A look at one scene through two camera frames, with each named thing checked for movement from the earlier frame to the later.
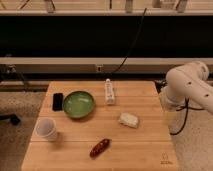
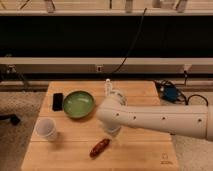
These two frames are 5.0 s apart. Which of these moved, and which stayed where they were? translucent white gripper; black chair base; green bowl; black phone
Moved: translucent white gripper
Stayed: black chair base; green bowl; black phone
